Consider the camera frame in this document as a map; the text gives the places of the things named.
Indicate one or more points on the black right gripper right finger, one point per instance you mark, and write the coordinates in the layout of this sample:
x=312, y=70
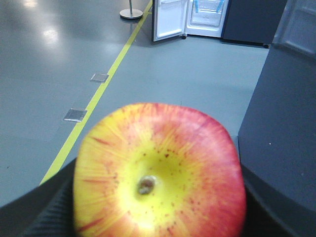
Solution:
x=272, y=214

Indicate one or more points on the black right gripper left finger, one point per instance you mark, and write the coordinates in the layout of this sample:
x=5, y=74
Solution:
x=46, y=211

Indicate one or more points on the red yellow apple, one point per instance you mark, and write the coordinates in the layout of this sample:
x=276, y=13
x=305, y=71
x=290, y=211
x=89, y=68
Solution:
x=158, y=170

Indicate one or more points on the dark grey fridge body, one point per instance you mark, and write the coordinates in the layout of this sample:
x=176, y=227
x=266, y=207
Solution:
x=250, y=21

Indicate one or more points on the open fridge door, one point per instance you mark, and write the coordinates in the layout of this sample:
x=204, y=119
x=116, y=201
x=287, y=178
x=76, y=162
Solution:
x=168, y=18

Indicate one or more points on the dark grey cabinet block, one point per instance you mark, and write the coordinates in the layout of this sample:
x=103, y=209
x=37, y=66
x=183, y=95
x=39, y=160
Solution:
x=277, y=138

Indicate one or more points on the metal floor socket plate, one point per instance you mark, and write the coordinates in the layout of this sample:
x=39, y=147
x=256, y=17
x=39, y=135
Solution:
x=99, y=78
x=75, y=115

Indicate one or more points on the clear crisper drawer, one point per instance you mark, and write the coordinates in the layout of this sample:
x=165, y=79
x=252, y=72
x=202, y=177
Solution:
x=206, y=18

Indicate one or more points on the silver stanchion post with base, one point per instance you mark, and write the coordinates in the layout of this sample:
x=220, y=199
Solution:
x=130, y=13

